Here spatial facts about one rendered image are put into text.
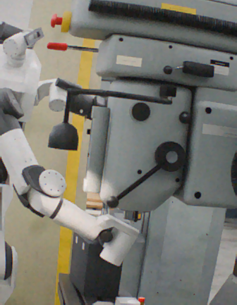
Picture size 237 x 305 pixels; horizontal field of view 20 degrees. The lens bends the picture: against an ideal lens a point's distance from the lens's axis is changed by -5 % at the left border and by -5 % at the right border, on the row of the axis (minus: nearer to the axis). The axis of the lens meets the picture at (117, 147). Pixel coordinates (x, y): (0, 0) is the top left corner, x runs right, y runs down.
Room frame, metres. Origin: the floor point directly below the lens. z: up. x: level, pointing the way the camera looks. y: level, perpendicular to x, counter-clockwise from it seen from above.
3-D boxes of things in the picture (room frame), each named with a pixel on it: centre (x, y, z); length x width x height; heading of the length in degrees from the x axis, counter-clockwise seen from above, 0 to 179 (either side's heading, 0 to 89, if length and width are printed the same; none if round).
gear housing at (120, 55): (1.72, -0.10, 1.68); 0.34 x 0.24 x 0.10; 99
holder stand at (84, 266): (2.19, 0.03, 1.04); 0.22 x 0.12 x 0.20; 16
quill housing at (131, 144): (1.71, -0.06, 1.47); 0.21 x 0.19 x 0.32; 9
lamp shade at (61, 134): (1.61, 0.13, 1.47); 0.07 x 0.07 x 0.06
